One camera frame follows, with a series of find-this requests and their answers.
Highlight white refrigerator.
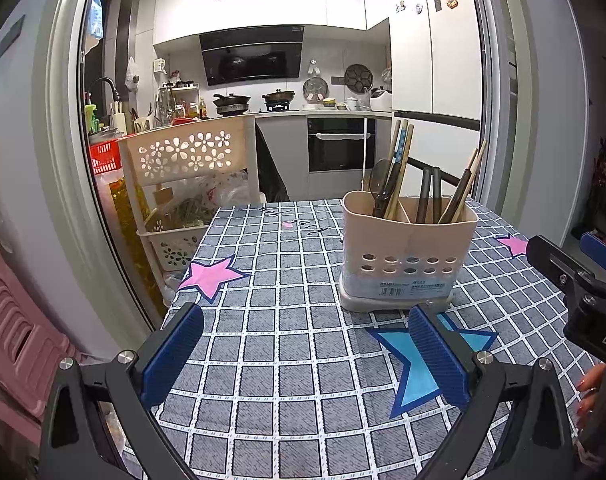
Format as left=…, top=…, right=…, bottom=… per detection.
left=388, top=0, right=484, bottom=198

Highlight black handled utensil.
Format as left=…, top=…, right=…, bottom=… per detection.
left=380, top=160, right=404, bottom=220

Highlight dark handled metal spoon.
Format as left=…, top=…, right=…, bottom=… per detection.
left=430, top=166, right=443, bottom=224
left=415, top=167, right=432, bottom=224
left=370, top=159, right=395, bottom=218

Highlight white upper kitchen cabinets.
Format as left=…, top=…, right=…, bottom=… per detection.
left=153, top=0, right=391, bottom=47

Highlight beige plastic utensil holder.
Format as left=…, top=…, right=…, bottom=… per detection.
left=339, top=191, right=480, bottom=312

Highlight dark kitchen faucet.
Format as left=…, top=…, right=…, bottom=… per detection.
left=86, top=77, right=120, bottom=106

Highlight grey kitchen base cabinet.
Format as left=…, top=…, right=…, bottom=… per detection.
left=255, top=110, right=394, bottom=201

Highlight black range hood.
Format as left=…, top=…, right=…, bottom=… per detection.
left=199, top=25, right=305, bottom=87

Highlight white rice cooker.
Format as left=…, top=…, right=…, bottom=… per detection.
left=369, top=87, right=394, bottom=111

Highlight white pole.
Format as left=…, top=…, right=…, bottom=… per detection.
left=361, top=116, right=371, bottom=193

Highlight spice rack with bottles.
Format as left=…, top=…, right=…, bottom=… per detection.
left=156, top=80, right=201, bottom=123

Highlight dark wall switch panel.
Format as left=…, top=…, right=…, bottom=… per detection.
left=0, top=15, right=26, bottom=58

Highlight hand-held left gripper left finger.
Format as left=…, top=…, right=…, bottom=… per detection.
left=38, top=301, right=205, bottom=480

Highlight blue patterned wooden chopstick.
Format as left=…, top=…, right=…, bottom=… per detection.
left=385, top=125, right=415, bottom=221

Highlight black wok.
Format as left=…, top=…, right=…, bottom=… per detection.
left=213, top=92, right=251, bottom=111

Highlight pink plastic chair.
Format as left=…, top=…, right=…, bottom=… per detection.
left=0, top=247, right=81, bottom=423

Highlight person's right hand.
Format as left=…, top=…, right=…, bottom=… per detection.
left=578, top=364, right=606, bottom=428

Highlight beige flower cut-out trolley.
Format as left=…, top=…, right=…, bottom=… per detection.
left=118, top=116, right=261, bottom=273

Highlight round dark metal rack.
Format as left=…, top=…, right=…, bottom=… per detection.
left=344, top=63, right=374, bottom=92

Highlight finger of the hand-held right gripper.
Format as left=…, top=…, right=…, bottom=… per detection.
left=528, top=235, right=598, bottom=306
left=580, top=232, right=606, bottom=276

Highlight yellow cooking oil bottle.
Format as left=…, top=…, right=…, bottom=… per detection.
left=108, top=177, right=149, bottom=271

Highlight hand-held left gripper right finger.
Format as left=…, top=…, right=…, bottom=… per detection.
left=408, top=303, right=576, bottom=480

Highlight red plastic basket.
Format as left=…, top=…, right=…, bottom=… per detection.
left=89, top=141, right=121, bottom=176

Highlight black pot with lid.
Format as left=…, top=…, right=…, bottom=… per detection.
left=261, top=88, right=296, bottom=107

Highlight plastic bag of vegetables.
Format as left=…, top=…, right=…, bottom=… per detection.
left=153, top=170, right=251, bottom=226

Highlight black built-in oven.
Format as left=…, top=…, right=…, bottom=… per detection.
left=307, top=116, right=379, bottom=173

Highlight grey checked star tablecloth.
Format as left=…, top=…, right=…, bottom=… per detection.
left=118, top=197, right=606, bottom=480

